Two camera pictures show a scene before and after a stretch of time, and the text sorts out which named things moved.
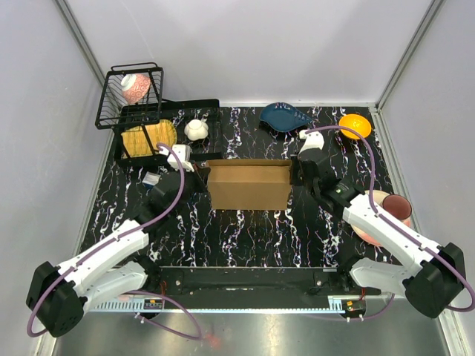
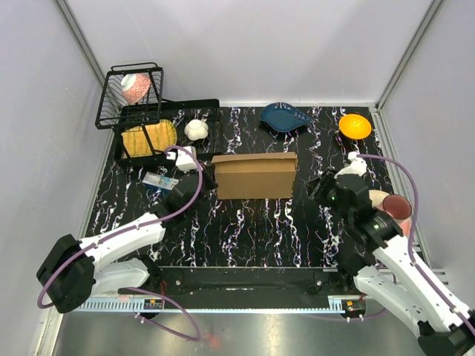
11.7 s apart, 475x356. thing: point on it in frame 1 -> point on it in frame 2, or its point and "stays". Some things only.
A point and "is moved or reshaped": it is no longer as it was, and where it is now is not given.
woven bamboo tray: [136, 144] stays
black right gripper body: [297, 178] -> [325, 193]
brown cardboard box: [249, 184] is moved or reshaped
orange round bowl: [356, 122] stays
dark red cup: [397, 205] stays
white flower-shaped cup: [197, 130] stays
